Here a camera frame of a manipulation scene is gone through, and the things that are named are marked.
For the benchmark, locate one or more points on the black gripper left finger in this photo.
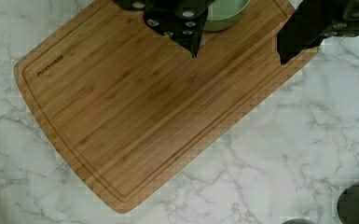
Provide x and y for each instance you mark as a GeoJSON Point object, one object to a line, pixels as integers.
{"type": "Point", "coordinates": [182, 21]}

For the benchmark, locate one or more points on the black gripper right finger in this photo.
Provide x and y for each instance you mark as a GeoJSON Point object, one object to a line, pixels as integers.
{"type": "Point", "coordinates": [315, 20]}

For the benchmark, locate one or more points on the light green ceramic bowl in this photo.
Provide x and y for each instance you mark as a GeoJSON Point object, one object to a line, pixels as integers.
{"type": "Point", "coordinates": [222, 14]}

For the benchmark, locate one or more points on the bamboo cutting board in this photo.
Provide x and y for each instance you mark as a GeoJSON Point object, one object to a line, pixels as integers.
{"type": "Point", "coordinates": [127, 109]}

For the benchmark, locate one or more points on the black round pot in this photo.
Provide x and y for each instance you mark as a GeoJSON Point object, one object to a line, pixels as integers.
{"type": "Point", "coordinates": [348, 205]}

